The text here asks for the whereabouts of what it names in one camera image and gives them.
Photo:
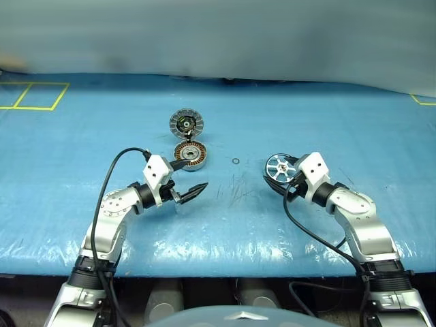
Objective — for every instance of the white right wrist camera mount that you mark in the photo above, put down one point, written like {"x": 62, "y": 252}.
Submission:
{"x": 315, "y": 167}

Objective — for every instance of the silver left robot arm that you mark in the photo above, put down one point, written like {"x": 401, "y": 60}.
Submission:
{"x": 112, "y": 204}

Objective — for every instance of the grey rounded shape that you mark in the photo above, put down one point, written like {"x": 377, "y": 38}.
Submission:
{"x": 163, "y": 299}
{"x": 259, "y": 294}

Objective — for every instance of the blue plastic table cover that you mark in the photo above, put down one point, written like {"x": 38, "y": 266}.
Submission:
{"x": 238, "y": 221}

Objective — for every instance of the yellow tape double square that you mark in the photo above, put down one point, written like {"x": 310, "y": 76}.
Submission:
{"x": 34, "y": 108}

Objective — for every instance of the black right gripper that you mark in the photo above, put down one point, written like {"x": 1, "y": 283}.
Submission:
{"x": 299, "y": 185}

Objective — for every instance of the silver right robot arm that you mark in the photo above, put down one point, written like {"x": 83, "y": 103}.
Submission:
{"x": 361, "y": 207}

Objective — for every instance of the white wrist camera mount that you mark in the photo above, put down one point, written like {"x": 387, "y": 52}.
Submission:
{"x": 155, "y": 168}
{"x": 315, "y": 167}

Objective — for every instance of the round motor cover circuit board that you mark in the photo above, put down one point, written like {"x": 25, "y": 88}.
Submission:
{"x": 177, "y": 122}

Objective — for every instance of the grey backdrop sheet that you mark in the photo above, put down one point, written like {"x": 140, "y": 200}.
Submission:
{"x": 218, "y": 37}

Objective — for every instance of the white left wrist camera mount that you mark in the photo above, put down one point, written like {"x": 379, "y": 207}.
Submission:
{"x": 155, "y": 168}

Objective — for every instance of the silver motor base copper windings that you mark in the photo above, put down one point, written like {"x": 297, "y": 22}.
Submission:
{"x": 198, "y": 160}

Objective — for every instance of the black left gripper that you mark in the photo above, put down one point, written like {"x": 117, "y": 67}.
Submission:
{"x": 167, "y": 194}

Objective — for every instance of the silver spoked motor rotor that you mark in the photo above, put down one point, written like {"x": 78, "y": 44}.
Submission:
{"x": 282, "y": 167}

